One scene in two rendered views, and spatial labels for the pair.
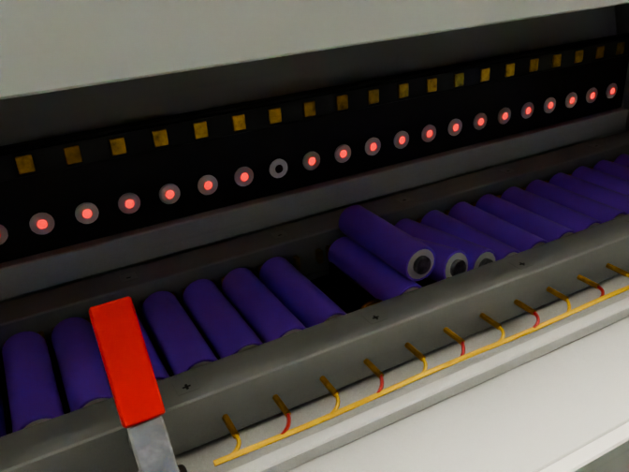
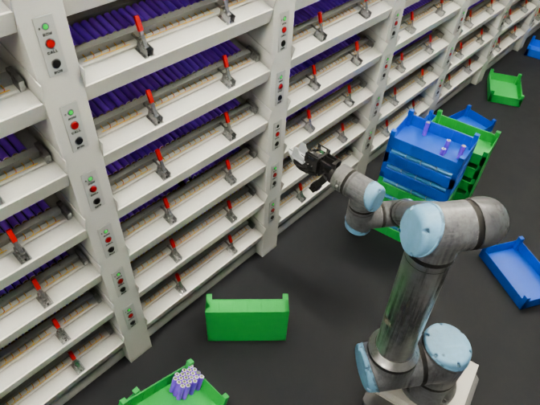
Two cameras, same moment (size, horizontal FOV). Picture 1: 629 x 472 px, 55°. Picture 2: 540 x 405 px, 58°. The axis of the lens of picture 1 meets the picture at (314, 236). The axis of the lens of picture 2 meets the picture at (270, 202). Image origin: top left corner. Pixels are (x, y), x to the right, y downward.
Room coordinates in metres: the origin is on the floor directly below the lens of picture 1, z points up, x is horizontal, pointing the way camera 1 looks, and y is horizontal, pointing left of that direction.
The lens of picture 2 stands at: (-0.94, 0.23, 1.70)
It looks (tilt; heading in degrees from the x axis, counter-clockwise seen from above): 45 degrees down; 335
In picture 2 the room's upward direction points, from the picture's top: 3 degrees clockwise
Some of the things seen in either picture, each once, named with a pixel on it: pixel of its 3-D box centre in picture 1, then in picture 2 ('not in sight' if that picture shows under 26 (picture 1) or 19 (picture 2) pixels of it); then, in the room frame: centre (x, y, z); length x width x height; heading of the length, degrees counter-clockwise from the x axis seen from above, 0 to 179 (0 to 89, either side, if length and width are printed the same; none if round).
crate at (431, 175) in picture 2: not in sight; (427, 155); (0.23, -1.05, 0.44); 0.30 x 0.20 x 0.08; 32
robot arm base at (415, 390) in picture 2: not in sight; (430, 374); (-0.48, -0.62, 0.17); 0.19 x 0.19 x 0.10
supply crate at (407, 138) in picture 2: not in sight; (433, 140); (0.23, -1.05, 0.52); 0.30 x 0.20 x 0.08; 32
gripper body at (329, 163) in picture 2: not in sight; (323, 165); (0.13, -0.47, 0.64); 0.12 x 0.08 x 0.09; 24
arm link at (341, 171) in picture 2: not in sight; (341, 178); (0.06, -0.50, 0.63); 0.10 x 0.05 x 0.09; 114
